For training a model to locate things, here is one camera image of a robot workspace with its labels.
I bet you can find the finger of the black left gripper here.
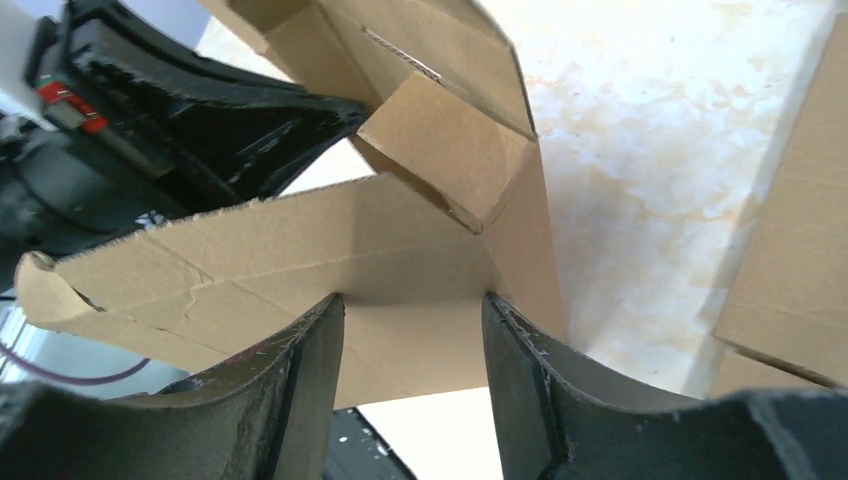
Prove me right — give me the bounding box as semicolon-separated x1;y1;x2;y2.
66;1;368;206

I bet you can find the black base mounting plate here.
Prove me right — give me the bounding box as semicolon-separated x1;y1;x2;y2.
322;408;417;480

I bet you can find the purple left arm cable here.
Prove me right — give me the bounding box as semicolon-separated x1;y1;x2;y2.
0;341;152;388

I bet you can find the cardboard box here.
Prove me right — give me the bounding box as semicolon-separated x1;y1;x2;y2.
15;0;568;407

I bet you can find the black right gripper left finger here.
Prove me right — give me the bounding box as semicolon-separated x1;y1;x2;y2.
1;294;345;479

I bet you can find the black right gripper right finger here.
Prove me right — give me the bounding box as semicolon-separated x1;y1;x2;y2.
482;293;847;479

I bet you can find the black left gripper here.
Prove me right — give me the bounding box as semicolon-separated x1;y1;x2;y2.
1;13;239;289

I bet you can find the cardboard sheet pile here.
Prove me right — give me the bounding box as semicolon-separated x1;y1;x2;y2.
709;5;847;397

